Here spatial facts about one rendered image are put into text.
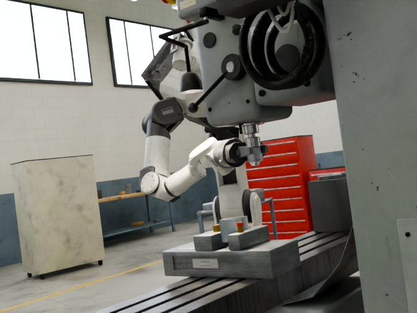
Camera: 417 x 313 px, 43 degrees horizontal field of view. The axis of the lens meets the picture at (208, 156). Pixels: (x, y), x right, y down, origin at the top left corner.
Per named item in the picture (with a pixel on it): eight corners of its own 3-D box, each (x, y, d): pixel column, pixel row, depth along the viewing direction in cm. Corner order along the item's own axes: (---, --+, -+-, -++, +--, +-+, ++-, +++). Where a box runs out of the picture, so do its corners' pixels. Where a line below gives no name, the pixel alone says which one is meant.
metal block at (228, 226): (221, 242, 140) (218, 220, 140) (234, 238, 145) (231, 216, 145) (237, 241, 137) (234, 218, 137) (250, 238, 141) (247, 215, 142)
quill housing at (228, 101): (203, 128, 150) (188, 17, 150) (244, 127, 166) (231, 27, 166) (259, 118, 138) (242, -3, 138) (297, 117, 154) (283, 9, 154)
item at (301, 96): (253, 106, 136) (240, 7, 137) (299, 107, 155) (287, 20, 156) (319, 92, 124) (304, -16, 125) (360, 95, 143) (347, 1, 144)
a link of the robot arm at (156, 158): (131, 196, 183) (137, 137, 191) (157, 205, 193) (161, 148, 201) (155, 191, 177) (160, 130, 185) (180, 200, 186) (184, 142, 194)
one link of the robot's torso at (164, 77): (165, 131, 230) (123, 81, 202) (206, 71, 238) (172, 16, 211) (216, 153, 212) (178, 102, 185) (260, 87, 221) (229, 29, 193)
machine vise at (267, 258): (164, 276, 147) (159, 237, 147) (197, 264, 159) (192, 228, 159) (273, 279, 126) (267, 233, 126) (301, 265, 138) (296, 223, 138)
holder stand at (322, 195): (313, 232, 193) (306, 178, 193) (345, 222, 208) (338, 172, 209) (342, 232, 184) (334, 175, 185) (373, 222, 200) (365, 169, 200)
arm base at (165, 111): (156, 146, 202) (136, 124, 202) (177, 127, 209) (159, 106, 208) (168, 132, 189) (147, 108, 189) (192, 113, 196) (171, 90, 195)
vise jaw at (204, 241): (194, 251, 140) (192, 236, 140) (226, 240, 152) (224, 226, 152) (212, 251, 136) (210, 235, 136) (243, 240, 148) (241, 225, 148)
